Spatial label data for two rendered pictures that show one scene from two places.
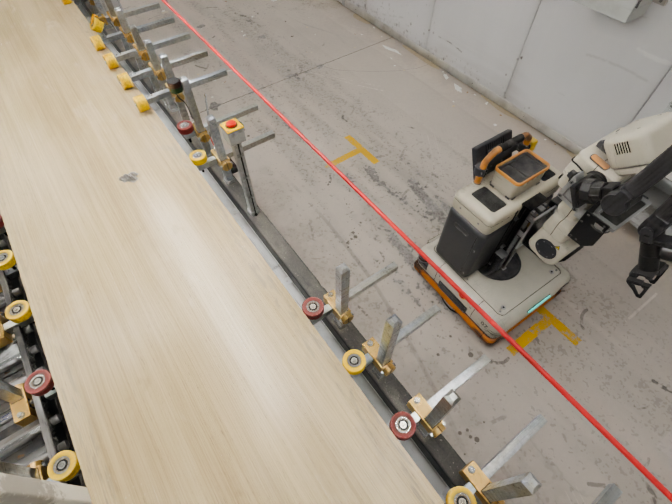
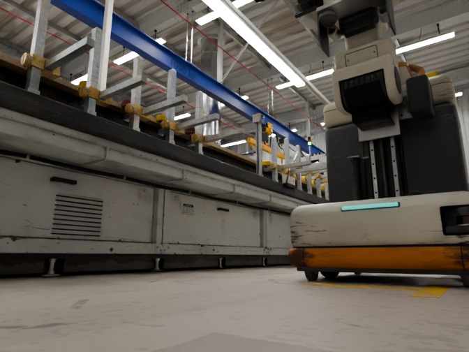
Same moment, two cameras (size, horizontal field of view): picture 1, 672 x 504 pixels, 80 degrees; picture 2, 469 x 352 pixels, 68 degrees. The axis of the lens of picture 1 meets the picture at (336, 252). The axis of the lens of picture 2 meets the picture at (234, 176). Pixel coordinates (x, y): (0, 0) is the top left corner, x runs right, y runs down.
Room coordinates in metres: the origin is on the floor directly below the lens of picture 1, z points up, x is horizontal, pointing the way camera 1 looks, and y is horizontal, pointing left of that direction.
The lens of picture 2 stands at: (0.22, -2.06, 0.09)
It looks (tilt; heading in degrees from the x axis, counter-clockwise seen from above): 13 degrees up; 71
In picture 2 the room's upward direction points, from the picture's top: straight up
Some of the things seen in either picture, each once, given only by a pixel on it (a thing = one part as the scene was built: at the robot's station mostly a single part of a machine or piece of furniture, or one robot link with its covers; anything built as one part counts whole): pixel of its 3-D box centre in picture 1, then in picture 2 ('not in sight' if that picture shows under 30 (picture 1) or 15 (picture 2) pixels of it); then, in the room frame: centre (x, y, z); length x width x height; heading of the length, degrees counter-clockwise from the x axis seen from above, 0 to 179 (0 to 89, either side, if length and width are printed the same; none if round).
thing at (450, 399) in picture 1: (434, 417); (135, 99); (0.29, -0.32, 0.88); 0.04 x 0.04 x 0.48; 36
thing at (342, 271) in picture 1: (341, 301); (198, 126); (0.70, -0.02, 0.89); 0.04 x 0.04 x 0.48; 36
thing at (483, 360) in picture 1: (442, 394); (153, 109); (0.38, -0.37, 0.81); 0.43 x 0.03 x 0.04; 126
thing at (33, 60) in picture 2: not in sight; (40, 66); (-0.10, -0.59, 0.84); 0.14 x 0.06 x 0.05; 36
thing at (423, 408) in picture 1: (426, 415); (138, 112); (0.31, -0.30, 0.82); 0.14 x 0.06 x 0.05; 36
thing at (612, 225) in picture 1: (608, 211); (354, 17); (1.05, -1.10, 0.99); 0.28 x 0.16 x 0.22; 124
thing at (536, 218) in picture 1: (557, 231); (387, 99); (1.19, -1.08, 0.68); 0.28 x 0.27 x 0.25; 124
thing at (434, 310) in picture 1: (395, 339); (187, 125); (0.58, -0.22, 0.81); 0.43 x 0.03 x 0.04; 126
